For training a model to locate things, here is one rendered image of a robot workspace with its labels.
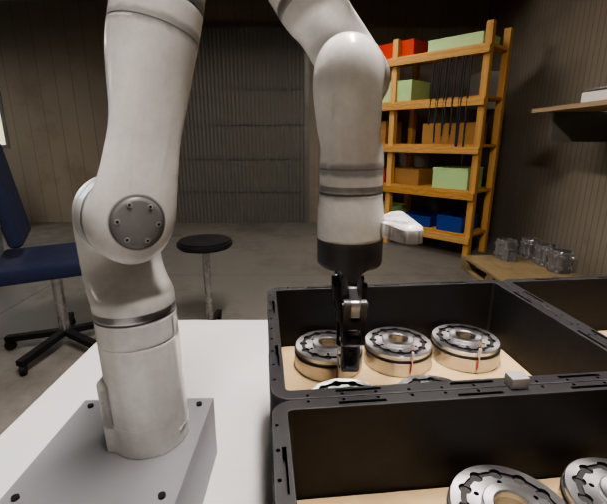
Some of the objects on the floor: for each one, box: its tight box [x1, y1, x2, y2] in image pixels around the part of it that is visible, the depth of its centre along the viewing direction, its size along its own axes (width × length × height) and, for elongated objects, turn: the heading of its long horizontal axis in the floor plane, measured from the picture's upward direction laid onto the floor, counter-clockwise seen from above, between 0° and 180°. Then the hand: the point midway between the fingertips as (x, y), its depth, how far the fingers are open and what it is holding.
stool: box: [176, 234, 233, 320], centre depth 243 cm, size 51×49×61 cm
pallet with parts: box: [461, 237, 581, 282], centre depth 326 cm, size 107×74×30 cm
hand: (347, 346), depth 50 cm, fingers open, 5 cm apart
